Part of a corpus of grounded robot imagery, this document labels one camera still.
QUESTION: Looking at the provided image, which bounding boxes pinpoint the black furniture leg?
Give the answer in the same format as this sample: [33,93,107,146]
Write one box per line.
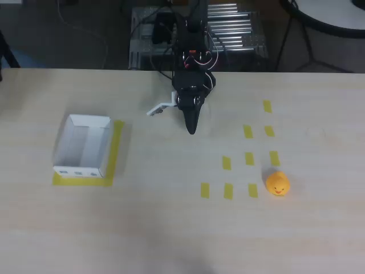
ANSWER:
[0,28,21,69]

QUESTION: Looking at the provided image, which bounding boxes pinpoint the yellow rubber duck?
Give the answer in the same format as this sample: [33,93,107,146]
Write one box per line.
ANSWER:
[265,171,291,198]

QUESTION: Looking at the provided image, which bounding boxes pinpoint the white cardboard box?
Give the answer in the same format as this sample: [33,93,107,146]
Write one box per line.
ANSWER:
[52,114,112,179]

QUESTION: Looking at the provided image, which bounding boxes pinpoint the metal roller rack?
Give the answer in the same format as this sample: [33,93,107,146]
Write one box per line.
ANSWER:
[128,2,269,71]

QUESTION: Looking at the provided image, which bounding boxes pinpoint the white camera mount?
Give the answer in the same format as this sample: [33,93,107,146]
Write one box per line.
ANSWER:
[146,91,179,116]

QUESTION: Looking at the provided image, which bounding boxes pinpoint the round white table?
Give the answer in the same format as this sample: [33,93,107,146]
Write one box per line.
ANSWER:
[274,0,365,74]

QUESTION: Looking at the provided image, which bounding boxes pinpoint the yellow tape corner frame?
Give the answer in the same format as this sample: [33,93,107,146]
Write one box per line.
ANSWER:
[52,119,125,188]

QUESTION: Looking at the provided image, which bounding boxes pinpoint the thin grey floor cable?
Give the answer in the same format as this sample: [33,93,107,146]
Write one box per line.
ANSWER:
[56,0,110,69]

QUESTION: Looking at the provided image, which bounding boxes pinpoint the red and white wires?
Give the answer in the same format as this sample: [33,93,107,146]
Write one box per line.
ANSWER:
[182,50,220,90]

